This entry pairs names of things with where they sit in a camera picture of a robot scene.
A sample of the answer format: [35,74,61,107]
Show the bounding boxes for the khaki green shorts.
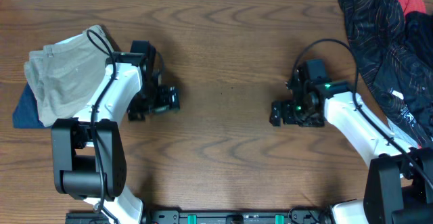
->
[24,25,113,127]

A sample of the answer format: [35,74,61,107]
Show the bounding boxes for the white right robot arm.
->
[270,81,432,223]

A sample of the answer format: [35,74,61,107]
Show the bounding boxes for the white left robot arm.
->
[51,51,180,223]

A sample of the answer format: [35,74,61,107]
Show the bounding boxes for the white grey garment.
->
[387,118,421,148]

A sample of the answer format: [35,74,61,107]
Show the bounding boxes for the black patterned garment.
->
[338,0,432,148]

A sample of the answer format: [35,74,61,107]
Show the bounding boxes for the folded dark blue shorts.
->
[12,84,45,129]

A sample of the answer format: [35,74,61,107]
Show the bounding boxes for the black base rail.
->
[65,206,332,224]

